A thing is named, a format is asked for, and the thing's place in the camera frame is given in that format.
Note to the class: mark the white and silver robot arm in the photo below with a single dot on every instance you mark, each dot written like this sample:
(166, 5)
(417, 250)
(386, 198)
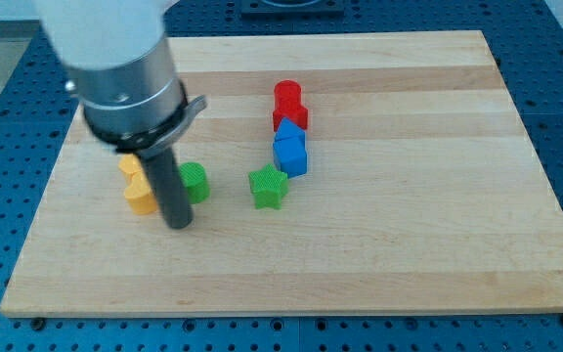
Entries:
(120, 68)

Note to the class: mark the yellow block behind heart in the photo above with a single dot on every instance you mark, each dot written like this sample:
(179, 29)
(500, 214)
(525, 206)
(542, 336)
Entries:
(129, 166)

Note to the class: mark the green star block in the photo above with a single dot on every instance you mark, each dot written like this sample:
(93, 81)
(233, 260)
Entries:
(268, 187)

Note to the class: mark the blue cube block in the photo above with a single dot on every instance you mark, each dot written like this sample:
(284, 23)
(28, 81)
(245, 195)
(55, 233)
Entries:
(290, 157)

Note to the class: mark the blue triangular block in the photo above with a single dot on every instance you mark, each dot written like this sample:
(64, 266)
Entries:
(287, 129)

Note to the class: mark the red star-shaped block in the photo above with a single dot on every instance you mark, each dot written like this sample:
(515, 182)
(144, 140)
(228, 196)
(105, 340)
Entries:
(297, 114)

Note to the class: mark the light wooden board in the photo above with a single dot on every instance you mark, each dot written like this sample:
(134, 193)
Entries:
(423, 194)

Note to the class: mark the red cylinder block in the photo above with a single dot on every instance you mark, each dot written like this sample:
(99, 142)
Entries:
(287, 94)

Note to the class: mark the green cylinder block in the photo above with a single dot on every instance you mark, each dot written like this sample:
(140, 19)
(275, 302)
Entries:
(194, 178)

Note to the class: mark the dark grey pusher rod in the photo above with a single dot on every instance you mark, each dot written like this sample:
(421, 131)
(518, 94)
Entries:
(171, 195)

